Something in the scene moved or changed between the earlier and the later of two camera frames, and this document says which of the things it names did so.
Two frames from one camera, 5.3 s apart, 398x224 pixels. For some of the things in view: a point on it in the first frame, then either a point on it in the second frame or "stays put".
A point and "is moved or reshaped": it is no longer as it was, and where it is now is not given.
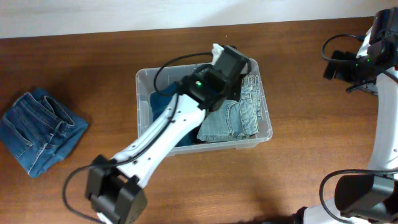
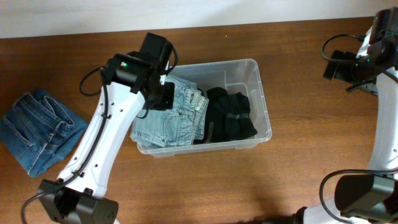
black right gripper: x=344 y=66 stays put
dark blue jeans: x=38 y=131 stays put
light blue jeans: x=231 y=120 is moved or reshaped
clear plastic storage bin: x=238 y=124 stays put
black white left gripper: x=241 y=79 to x=165 y=96
